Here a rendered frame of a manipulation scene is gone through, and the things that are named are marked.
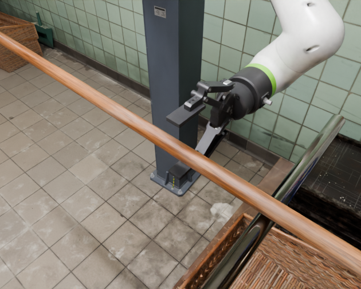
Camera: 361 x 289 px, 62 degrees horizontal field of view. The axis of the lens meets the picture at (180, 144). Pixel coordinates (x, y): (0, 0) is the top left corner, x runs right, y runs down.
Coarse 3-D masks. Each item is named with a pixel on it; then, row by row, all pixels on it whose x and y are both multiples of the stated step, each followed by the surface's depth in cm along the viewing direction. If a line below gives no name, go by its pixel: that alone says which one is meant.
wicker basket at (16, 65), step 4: (40, 48) 309; (40, 52) 311; (16, 56) 291; (12, 60) 289; (16, 60) 293; (24, 60) 300; (0, 64) 288; (4, 64) 285; (8, 64) 288; (12, 64) 292; (16, 64) 295; (20, 64) 298; (24, 64) 301; (4, 68) 291; (8, 68) 296; (12, 68) 293; (16, 68) 296
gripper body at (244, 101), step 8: (240, 88) 61; (248, 88) 62; (232, 96) 60; (240, 96) 60; (248, 96) 61; (232, 104) 62; (240, 104) 61; (248, 104) 62; (216, 112) 59; (224, 112) 60; (232, 112) 64; (240, 112) 62; (248, 112) 64; (216, 120) 61
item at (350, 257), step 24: (24, 48) 78; (48, 72) 72; (96, 96) 63; (120, 120) 60; (144, 120) 58; (168, 144) 53; (192, 168) 52; (216, 168) 49; (240, 192) 46; (264, 192) 46; (288, 216) 43; (312, 240) 41; (336, 240) 40; (360, 264) 38
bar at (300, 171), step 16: (336, 128) 61; (320, 144) 57; (304, 160) 55; (288, 176) 52; (304, 176) 53; (288, 192) 50; (256, 224) 45; (272, 224) 46; (240, 240) 44; (256, 240) 44; (240, 256) 42; (224, 272) 40; (240, 272) 41; (208, 288) 39; (224, 288) 39
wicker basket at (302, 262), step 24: (240, 216) 97; (264, 240) 97; (288, 240) 89; (216, 264) 100; (264, 264) 101; (288, 264) 96; (312, 264) 87; (336, 264) 81; (192, 288) 91; (240, 288) 95; (264, 288) 95; (288, 288) 95; (312, 288) 94; (336, 288) 86; (360, 288) 79
